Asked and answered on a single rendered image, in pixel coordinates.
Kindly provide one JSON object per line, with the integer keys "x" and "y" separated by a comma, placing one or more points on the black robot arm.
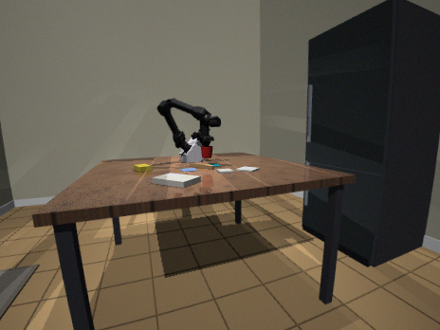
{"x": 197, "y": 112}

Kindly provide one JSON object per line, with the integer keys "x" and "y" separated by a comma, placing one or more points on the red cup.
{"x": 206, "y": 151}

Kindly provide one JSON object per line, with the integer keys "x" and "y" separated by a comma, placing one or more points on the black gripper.
{"x": 206, "y": 138}

